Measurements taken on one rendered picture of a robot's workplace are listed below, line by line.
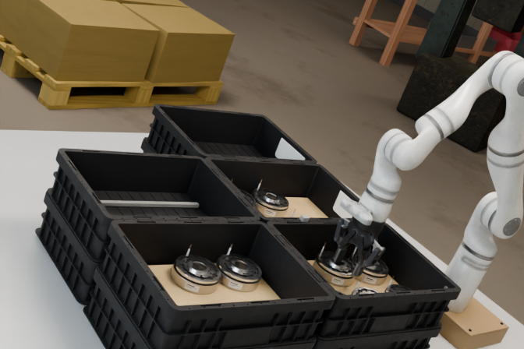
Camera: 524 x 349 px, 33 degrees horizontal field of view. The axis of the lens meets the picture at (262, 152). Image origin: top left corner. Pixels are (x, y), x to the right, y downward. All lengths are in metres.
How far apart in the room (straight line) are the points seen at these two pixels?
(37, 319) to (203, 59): 3.51
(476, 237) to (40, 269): 1.10
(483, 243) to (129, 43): 2.86
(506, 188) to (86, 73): 2.92
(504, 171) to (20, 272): 1.15
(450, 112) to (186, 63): 3.26
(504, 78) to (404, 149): 0.29
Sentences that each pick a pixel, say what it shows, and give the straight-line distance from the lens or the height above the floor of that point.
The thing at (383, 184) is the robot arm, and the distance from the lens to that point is 1.97.
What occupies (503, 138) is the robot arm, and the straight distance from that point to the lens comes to 2.12.
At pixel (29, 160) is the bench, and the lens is 2.45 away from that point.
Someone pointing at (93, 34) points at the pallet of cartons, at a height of 0.42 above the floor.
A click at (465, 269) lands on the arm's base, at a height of 0.88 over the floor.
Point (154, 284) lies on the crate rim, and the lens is 1.63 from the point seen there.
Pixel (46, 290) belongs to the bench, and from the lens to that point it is 1.94.
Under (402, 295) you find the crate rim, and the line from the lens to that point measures 1.96.
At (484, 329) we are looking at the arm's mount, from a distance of 2.40.
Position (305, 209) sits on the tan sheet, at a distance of 2.40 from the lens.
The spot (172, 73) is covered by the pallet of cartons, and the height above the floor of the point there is 0.21.
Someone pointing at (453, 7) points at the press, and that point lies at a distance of 6.79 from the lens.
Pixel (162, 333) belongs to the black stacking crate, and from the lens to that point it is 1.62.
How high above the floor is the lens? 1.78
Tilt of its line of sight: 21 degrees down
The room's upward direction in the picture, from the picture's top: 21 degrees clockwise
